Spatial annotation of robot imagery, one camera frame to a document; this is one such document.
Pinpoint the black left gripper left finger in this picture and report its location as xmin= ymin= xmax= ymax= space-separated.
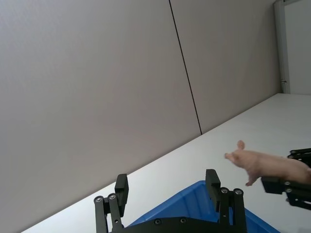
xmin=94 ymin=173 xmax=129 ymax=233

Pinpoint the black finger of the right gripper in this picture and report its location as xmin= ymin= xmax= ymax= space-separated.
xmin=261 ymin=176 xmax=311 ymax=208
xmin=286 ymin=148 xmax=311 ymax=168

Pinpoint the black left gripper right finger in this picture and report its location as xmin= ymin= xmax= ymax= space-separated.
xmin=206 ymin=169 xmax=247 ymax=233

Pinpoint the person's hand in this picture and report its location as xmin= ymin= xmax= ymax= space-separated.
xmin=225 ymin=140 xmax=268 ymax=187

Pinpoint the blue plastic bin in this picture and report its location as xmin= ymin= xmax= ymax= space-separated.
xmin=127 ymin=180 xmax=280 ymax=233

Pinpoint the white door frame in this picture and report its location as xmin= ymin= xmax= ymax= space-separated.
xmin=273 ymin=0 xmax=311 ymax=94

